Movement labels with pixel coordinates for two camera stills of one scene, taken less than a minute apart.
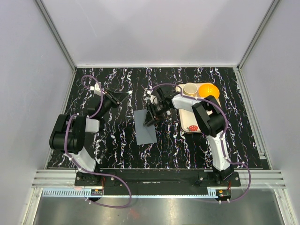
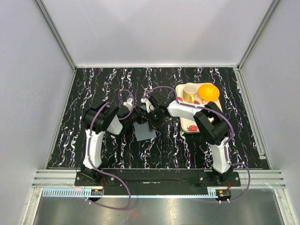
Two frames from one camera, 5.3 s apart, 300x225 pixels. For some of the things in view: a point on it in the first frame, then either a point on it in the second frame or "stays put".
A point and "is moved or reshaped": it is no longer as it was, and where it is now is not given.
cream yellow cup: [190, 89] stays put
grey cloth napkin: [144, 134] is moved or reshaped
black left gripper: [116, 98] to [140, 112]
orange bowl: [207, 89] stays put
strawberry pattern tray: [187, 121] stays put
